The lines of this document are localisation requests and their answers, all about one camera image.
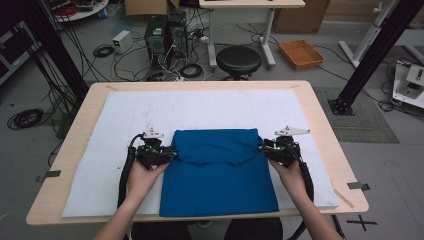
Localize grey floor mat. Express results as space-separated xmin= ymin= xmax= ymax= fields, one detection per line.
xmin=313 ymin=87 xmax=400 ymax=144

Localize white foam mat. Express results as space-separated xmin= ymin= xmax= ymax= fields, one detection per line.
xmin=61 ymin=89 xmax=340 ymax=219

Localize white metal stand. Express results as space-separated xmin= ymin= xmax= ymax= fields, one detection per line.
xmin=338 ymin=0 xmax=400 ymax=69

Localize white device on board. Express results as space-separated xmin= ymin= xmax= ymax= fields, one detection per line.
xmin=392 ymin=59 xmax=424 ymax=110

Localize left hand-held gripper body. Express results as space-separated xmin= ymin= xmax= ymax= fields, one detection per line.
xmin=134 ymin=126 xmax=168 ymax=171

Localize person's right hand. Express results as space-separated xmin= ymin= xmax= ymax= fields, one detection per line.
xmin=269 ymin=159 xmax=309 ymax=200

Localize black round stool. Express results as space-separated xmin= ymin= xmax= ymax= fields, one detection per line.
xmin=215 ymin=45 xmax=263 ymax=81

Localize large cardboard box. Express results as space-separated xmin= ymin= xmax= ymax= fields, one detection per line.
xmin=273 ymin=0 xmax=331 ymax=35

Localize orange basket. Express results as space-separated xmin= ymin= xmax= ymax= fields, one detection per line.
xmin=278 ymin=39 xmax=326 ymax=71

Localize person's dark pants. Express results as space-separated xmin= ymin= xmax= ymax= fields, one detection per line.
xmin=130 ymin=217 xmax=284 ymax=240

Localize coiled black cable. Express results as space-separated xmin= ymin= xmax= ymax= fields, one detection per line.
xmin=179 ymin=63 xmax=205 ymax=80
xmin=92 ymin=44 xmax=116 ymax=59
xmin=6 ymin=107 xmax=45 ymax=131

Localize grey tape strip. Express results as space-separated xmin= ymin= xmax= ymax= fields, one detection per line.
xmin=346 ymin=181 xmax=371 ymax=192
xmin=35 ymin=169 xmax=62 ymax=184

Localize person's left hand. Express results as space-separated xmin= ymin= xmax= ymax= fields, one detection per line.
xmin=127 ymin=161 xmax=169 ymax=201

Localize white power supply box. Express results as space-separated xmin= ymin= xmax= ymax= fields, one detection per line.
xmin=112 ymin=29 xmax=134 ymax=55

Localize light wooden table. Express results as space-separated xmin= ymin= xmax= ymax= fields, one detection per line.
xmin=25 ymin=80 xmax=370 ymax=227

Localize black frame post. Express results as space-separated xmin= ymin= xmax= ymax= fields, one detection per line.
xmin=327 ymin=0 xmax=424 ymax=116
xmin=16 ymin=0 xmax=90 ymax=101

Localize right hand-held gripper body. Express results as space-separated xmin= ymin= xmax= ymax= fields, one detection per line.
xmin=266 ymin=125 xmax=311 ymax=168

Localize small cardboard box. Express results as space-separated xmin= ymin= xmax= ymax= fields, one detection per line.
xmin=124 ymin=0 xmax=181 ymax=18

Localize blue t-shirt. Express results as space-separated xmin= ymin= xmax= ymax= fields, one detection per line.
xmin=158 ymin=128 xmax=281 ymax=219

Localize white desk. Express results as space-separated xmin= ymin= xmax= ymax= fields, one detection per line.
xmin=198 ymin=0 xmax=306 ymax=70

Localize black computer tower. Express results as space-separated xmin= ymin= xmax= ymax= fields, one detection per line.
xmin=144 ymin=14 xmax=168 ymax=64
xmin=166 ymin=10 xmax=190 ymax=60

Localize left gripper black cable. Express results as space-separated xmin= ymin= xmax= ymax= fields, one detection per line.
xmin=116 ymin=132 xmax=147 ymax=240

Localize round white table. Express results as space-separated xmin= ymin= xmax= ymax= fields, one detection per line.
xmin=43 ymin=0 xmax=110 ymax=24

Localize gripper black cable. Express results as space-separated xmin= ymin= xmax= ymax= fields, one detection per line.
xmin=284 ymin=142 xmax=347 ymax=240
xmin=116 ymin=132 xmax=147 ymax=240

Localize black tape cross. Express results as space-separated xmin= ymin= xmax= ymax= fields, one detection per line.
xmin=345 ymin=214 xmax=379 ymax=232

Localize grey metal rack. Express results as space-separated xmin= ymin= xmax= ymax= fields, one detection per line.
xmin=0 ymin=20 xmax=43 ymax=86

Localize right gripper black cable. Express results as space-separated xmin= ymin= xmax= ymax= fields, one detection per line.
xmin=284 ymin=142 xmax=347 ymax=240

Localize thin wooden stick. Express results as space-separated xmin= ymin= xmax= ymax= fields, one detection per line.
xmin=333 ymin=188 xmax=355 ymax=210

